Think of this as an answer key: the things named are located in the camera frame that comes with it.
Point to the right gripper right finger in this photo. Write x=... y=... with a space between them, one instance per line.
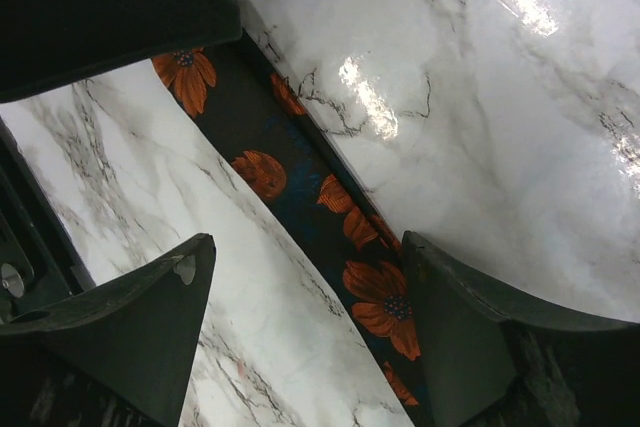
x=493 y=355

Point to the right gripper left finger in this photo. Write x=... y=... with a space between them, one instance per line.
x=120 y=354

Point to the black orange floral tie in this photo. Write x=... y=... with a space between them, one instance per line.
x=252 y=117

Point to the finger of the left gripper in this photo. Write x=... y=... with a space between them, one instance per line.
x=47 y=44

